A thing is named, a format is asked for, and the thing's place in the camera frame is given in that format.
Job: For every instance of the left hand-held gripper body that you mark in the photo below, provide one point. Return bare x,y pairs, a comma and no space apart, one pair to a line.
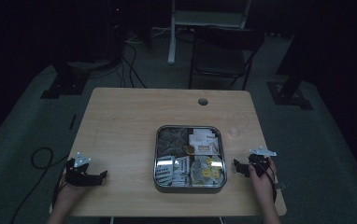
78,177

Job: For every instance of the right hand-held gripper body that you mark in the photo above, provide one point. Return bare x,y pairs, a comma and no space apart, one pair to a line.
257,160

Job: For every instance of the clear glass cup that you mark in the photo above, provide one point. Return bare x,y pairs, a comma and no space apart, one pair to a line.
239,126

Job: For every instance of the clear square lid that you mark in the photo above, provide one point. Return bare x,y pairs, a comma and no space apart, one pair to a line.
189,149

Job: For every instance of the dark square compartment box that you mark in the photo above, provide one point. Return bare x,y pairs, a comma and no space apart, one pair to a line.
190,190

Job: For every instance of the person's right hand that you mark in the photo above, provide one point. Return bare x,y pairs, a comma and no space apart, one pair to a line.
262,186

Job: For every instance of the person's left hand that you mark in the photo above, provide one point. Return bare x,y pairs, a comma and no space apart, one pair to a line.
69,196

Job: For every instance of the small grey tab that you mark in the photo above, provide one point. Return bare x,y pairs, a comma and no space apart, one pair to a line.
280,186

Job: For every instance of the pile of yellow-tag tea bags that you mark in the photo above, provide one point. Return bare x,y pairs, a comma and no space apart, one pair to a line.
206,171

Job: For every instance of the pile of white orange packets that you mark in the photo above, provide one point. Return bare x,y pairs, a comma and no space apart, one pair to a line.
203,141

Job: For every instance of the small black floor strip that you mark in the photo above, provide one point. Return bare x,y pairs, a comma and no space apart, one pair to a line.
73,122

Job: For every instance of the row of white black-print packets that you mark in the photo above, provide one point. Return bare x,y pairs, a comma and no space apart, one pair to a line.
172,171

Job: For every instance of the black stand base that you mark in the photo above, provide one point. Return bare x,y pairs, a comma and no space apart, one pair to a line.
66,84
290,96

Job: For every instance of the pile of dark tea bags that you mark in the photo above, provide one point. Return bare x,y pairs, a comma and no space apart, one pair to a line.
172,141

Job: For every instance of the black folding chair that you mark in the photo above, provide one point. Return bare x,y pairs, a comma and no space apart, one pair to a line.
223,40

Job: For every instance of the dark computer tower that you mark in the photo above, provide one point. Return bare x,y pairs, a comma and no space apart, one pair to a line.
115,31

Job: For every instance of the white desk frame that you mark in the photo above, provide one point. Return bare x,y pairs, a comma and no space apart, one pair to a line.
172,37

